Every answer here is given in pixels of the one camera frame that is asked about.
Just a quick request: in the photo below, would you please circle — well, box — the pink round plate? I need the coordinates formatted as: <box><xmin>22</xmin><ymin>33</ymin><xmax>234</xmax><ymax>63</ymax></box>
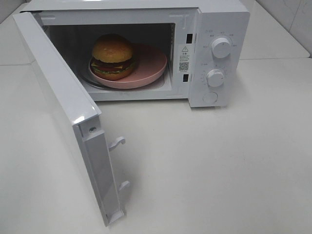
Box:
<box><xmin>88</xmin><ymin>43</ymin><xmax>167</xmax><ymax>89</ymax></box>

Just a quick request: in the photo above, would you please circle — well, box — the round white door button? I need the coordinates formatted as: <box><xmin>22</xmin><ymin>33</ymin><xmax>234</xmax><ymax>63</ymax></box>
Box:
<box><xmin>203</xmin><ymin>92</ymin><xmax>218</xmax><ymax>104</ymax></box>

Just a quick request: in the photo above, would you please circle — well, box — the burger with brown bun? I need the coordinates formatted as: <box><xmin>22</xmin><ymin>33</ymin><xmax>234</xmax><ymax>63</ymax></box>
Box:
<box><xmin>90</xmin><ymin>34</ymin><xmax>136</xmax><ymax>80</ymax></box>

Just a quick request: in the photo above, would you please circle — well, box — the white microwave door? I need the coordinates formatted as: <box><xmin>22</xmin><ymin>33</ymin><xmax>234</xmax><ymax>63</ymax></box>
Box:
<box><xmin>13</xmin><ymin>12</ymin><xmax>125</xmax><ymax>226</ymax></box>

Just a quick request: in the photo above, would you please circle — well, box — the lower white timer knob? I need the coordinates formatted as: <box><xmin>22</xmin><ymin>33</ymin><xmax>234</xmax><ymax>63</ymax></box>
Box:
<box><xmin>207</xmin><ymin>69</ymin><xmax>225</xmax><ymax>87</ymax></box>

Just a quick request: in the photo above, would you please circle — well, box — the white warning label sticker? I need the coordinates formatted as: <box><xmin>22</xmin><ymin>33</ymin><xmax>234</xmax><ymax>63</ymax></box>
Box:
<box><xmin>177</xmin><ymin>44</ymin><xmax>193</xmax><ymax>72</ymax></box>

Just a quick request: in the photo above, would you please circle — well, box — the glass microwave turntable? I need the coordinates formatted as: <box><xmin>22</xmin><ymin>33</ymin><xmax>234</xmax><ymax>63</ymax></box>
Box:
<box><xmin>81</xmin><ymin>77</ymin><xmax>105</xmax><ymax>89</ymax></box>

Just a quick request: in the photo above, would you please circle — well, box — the white microwave oven body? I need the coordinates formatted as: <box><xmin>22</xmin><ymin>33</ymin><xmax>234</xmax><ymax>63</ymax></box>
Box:
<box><xmin>20</xmin><ymin>0</ymin><xmax>250</xmax><ymax>107</ymax></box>

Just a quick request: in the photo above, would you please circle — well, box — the upper white power knob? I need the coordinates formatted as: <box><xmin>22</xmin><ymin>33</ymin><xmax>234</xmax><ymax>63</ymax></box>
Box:
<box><xmin>211</xmin><ymin>36</ymin><xmax>232</xmax><ymax>59</ymax></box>

